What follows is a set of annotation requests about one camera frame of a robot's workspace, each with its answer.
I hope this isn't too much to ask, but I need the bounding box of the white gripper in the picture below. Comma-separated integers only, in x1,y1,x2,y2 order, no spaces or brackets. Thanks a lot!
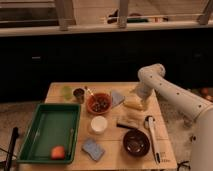
135,83,153,108

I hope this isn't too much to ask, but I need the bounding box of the yellow banana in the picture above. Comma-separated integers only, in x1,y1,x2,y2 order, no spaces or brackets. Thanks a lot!
123,97,143,111

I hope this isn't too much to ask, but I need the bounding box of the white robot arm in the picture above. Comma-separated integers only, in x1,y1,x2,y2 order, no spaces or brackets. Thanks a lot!
136,64,213,171

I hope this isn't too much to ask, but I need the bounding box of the white paper cup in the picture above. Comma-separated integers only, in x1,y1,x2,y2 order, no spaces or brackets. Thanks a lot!
90,116,108,134

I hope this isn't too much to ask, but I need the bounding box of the metal cup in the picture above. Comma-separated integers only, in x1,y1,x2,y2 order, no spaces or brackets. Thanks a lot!
73,88,85,104

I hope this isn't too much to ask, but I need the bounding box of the green plastic cup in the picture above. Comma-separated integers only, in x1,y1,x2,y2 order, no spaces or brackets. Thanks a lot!
62,86,72,100

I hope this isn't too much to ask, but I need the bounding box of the white black kitchen tool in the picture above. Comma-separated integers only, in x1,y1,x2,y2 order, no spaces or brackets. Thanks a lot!
144,115,161,164

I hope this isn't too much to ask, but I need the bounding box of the red bowl with food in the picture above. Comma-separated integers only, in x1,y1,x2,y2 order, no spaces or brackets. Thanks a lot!
86,93,112,115

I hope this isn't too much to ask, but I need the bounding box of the dark brown bowl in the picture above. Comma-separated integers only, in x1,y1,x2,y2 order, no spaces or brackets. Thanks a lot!
123,129,150,157

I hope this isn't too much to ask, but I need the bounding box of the wooden spoon in bowl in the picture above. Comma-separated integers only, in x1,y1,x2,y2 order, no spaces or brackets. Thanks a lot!
84,86,97,103

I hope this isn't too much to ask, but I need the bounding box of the blue sponge near front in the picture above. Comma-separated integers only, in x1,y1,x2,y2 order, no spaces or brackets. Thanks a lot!
82,139,105,161

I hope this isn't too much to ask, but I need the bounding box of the green plastic tray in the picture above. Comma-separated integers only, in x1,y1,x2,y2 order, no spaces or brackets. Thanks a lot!
17,103,81,164

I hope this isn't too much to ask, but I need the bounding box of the orange fruit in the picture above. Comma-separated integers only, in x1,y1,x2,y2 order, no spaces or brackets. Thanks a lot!
51,146,65,160

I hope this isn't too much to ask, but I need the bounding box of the black stand pole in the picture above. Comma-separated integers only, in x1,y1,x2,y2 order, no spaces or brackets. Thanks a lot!
4,127,19,171

